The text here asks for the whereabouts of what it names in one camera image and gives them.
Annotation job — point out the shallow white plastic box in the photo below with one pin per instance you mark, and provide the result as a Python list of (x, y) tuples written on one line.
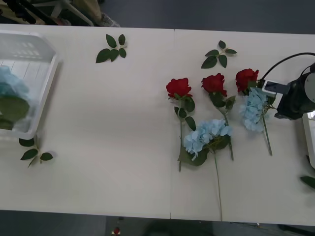
[(310, 137), (46, 81)]

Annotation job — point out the pale blue flower green stem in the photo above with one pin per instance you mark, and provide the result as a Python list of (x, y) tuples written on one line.
[(9, 83), (253, 110), (204, 135)]

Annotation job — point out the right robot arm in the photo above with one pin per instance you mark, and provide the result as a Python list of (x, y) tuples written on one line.
[(308, 86)]

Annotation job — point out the white power strip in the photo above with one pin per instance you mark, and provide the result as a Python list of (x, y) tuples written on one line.
[(116, 231)]

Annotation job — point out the white metal frame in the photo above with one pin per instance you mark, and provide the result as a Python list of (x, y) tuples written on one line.
[(76, 12)]

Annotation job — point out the black tripod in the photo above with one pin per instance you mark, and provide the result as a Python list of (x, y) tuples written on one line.
[(23, 13)]

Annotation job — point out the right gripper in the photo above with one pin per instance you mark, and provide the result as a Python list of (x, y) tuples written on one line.
[(288, 108)]

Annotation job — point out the green leaf twig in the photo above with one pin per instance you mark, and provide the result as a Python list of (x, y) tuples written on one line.
[(209, 62), (103, 55), (29, 154), (308, 182)]

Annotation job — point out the person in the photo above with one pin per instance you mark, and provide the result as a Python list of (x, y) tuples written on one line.
[(109, 22)]

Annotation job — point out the red rose with green stem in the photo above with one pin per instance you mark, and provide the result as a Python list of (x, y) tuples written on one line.
[(213, 83), (178, 87), (246, 77)]

